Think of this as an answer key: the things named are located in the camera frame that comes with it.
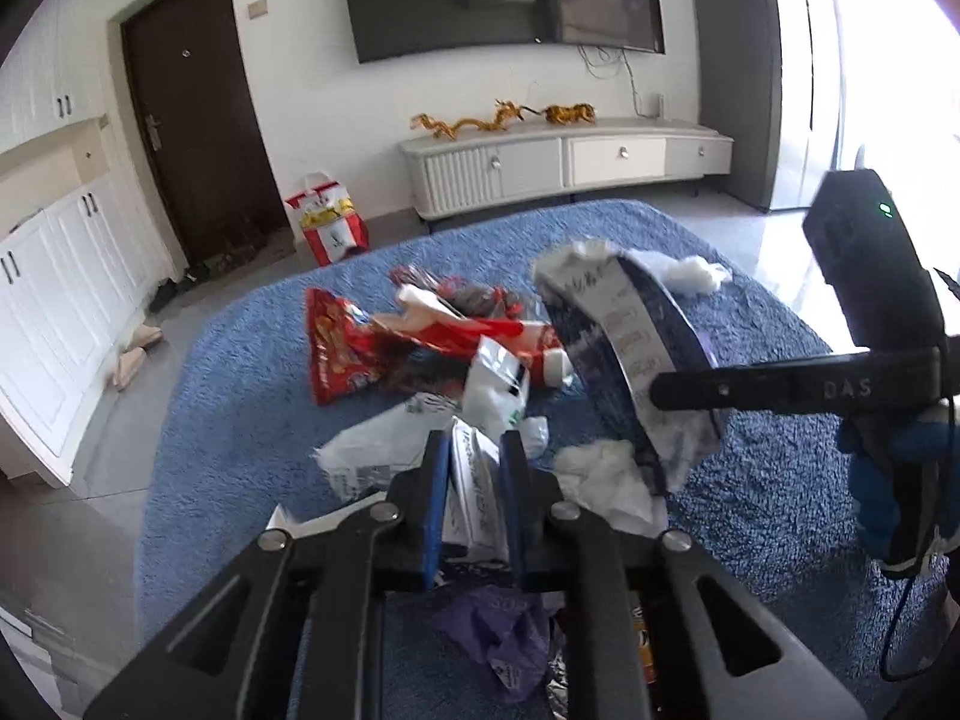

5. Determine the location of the red white shopping bag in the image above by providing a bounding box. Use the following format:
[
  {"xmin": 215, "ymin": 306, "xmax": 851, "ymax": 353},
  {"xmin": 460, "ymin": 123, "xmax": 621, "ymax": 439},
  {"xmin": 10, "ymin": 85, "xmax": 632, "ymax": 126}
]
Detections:
[{"xmin": 285, "ymin": 172, "xmax": 370, "ymax": 266}]

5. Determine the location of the red snack bag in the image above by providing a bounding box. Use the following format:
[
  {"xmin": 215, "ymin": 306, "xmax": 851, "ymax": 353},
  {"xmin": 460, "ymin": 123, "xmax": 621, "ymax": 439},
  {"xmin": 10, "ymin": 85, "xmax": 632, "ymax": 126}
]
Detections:
[{"xmin": 306, "ymin": 288, "xmax": 387, "ymax": 405}]

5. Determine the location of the golden dragon figurine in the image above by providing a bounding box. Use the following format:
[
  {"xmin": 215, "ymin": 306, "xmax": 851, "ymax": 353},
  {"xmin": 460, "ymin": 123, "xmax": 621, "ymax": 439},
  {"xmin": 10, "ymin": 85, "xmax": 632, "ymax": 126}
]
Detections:
[{"xmin": 410, "ymin": 99, "xmax": 540, "ymax": 142}]

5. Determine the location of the white tv cabinet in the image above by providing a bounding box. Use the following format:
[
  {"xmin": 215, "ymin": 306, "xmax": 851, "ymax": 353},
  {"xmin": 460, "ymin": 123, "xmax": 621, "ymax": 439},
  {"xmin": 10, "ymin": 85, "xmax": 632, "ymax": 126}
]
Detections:
[{"xmin": 400, "ymin": 119, "xmax": 734, "ymax": 221}]

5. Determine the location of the purple wrapper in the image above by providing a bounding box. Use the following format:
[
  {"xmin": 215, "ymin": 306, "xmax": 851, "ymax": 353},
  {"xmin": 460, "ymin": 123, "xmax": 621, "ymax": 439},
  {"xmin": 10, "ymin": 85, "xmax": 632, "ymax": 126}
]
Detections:
[{"xmin": 431, "ymin": 585, "xmax": 565, "ymax": 706}]

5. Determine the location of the white tissue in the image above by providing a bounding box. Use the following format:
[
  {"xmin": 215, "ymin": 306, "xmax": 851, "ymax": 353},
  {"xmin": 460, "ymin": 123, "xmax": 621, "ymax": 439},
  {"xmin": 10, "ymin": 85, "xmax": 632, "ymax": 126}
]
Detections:
[
  {"xmin": 553, "ymin": 439, "xmax": 669, "ymax": 538},
  {"xmin": 630, "ymin": 249, "xmax": 732, "ymax": 298}
]

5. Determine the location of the blue white milk carton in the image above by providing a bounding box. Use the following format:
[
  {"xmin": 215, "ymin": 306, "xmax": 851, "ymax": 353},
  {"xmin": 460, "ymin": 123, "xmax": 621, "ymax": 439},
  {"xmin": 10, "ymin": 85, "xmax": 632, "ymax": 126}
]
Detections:
[{"xmin": 532, "ymin": 239, "xmax": 729, "ymax": 496}]

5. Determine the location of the clear dark candy wrapper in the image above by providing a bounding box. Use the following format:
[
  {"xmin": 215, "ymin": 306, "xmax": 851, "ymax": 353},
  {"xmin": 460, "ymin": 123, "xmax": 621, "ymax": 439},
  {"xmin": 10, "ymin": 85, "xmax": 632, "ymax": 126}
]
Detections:
[{"xmin": 389, "ymin": 265, "xmax": 537, "ymax": 320}]

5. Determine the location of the blue fluffy table cloth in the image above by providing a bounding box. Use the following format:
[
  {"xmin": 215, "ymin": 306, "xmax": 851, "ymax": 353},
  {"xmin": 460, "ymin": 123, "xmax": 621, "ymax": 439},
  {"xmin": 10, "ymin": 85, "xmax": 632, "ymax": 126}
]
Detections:
[{"xmin": 137, "ymin": 200, "xmax": 947, "ymax": 718}]

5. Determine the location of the white plastic pouch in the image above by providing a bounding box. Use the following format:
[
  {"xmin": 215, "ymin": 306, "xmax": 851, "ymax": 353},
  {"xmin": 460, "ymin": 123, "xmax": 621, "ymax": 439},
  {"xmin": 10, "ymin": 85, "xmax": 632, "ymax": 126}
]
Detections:
[{"xmin": 313, "ymin": 394, "xmax": 460, "ymax": 500}]

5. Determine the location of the grey tall cabinet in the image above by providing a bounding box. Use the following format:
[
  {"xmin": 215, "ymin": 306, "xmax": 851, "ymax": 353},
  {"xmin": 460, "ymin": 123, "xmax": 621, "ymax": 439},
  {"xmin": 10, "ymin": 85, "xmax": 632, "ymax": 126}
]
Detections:
[{"xmin": 693, "ymin": 0, "xmax": 781, "ymax": 211}]

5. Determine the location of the black cable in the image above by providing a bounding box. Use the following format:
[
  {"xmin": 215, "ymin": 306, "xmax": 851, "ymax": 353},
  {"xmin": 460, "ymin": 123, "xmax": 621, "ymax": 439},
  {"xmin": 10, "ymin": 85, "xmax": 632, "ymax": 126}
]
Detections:
[{"xmin": 877, "ymin": 395, "xmax": 959, "ymax": 685}]

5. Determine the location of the golden tiger figurine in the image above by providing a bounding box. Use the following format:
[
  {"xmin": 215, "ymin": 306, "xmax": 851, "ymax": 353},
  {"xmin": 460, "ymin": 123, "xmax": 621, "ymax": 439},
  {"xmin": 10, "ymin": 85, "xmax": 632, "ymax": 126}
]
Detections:
[{"xmin": 542, "ymin": 103, "xmax": 596, "ymax": 127}]

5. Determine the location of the red white wrapper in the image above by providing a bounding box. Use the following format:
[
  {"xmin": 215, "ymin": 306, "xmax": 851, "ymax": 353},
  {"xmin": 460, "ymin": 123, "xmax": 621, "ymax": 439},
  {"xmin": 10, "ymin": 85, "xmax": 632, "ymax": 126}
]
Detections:
[{"xmin": 373, "ymin": 284, "xmax": 574, "ymax": 388}]

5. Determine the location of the dark brown door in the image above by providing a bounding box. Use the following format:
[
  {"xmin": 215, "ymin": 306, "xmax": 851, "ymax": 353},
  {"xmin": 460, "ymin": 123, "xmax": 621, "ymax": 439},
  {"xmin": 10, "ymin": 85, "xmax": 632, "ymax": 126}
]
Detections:
[{"xmin": 121, "ymin": 0, "xmax": 286, "ymax": 265}]

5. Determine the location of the white shoe cabinet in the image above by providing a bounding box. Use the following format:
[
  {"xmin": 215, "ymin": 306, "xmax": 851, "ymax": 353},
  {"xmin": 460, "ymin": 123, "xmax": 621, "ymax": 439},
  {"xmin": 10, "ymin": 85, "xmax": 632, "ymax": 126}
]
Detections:
[{"xmin": 2, "ymin": 0, "xmax": 169, "ymax": 488}]

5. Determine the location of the beige slipper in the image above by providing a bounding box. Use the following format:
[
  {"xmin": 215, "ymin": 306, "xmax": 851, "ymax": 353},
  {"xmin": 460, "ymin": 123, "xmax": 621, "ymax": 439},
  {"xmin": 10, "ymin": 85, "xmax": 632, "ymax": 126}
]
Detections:
[
  {"xmin": 127, "ymin": 323, "xmax": 164, "ymax": 351},
  {"xmin": 112, "ymin": 348, "xmax": 146, "ymax": 392}
]

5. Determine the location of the blue gloved right hand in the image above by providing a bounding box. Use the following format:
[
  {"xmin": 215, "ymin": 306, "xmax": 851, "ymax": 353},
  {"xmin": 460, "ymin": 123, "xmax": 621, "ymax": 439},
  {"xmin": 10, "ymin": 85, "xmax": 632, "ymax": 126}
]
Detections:
[{"xmin": 836, "ymin": 401, "xmax": 958, "ymax": 578}]

